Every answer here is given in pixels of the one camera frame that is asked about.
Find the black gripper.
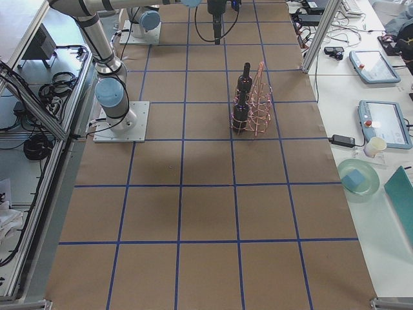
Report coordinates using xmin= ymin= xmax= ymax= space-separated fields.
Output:
xmin=206 ymin=0 xmax=227 ymax=15

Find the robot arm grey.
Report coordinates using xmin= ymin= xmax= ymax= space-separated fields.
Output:
xmin=126 ymin=0 xmax=227 ymax=45

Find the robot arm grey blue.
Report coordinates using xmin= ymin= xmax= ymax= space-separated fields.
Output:
xmin=48 ymin=1 xmax=176 ymax=132

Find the dark bottle in basket left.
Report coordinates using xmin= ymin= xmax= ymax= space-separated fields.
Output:
xmin=236 ymin=62 xmax=252 ymax=96

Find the dark bottle in basket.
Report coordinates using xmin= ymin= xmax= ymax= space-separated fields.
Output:
xmin=232 ymin=91 xmax=249 ymax=133
xmin=236 ymin=62 xmax=252 ymax=96

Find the dark bottle in basket right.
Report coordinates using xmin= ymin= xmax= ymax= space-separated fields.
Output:
xmin=232 ymin=91 xmax=249 ymax=133

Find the teach pendant far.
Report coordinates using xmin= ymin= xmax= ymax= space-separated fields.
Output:
xmin=348 ymin=50 xmax=401 ymax=84

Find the teach pendant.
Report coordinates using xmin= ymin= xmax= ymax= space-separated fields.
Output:
xmin=358 ymin=100 xmax=412 ymax=149
xmin=348 ymin=50 xmax=401 ymax=84

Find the grey control box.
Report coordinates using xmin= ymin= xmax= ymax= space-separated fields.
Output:
xmin=17 ymin=23 xmax=57 ymax=68

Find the black adapter on table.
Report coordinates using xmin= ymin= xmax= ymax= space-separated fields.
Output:
xmin=328 ymin=134 xmax=356 ymax=148

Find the teach pendant near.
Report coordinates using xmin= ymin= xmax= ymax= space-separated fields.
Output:
xmin=358 ymin=100 xmax=412 ymax=149

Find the white paper cup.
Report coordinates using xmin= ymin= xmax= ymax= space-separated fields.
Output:
xmin=363 ymin=136 xmax=387 ymax=158

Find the blue foam cube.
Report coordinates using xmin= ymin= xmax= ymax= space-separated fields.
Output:
xmin=341 ymin=169 xmax=365 ymax=191

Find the green glass plate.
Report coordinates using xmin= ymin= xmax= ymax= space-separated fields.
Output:
xmin=337 ymin=159 xmax=380 ymax=196

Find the teal board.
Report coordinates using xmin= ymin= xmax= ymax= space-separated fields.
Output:
xmin=384 ymin=166 xmax=413 ymax=243

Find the black braided cable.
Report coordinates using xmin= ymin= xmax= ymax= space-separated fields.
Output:
xmin=193 ymin=5 xmax=241 ymax=43

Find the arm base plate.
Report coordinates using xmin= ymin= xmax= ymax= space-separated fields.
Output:
xmin=119 ymin=20 xmax=161 ymax=45
xmin=93 ymin=101 xmax=150 ymax=143

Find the copper wire wine basket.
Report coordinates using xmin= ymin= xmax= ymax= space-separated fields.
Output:
xmin=231 ymin=61 xmax=272 ymax=137

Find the aluminium frame post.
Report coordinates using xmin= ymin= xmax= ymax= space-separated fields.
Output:
xmin=301 ymin=0 xmax=341 ymax=74

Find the coiled black cable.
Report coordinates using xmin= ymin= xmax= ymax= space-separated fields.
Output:
xmin=23 ymin=134 xmax=52 ymax=161

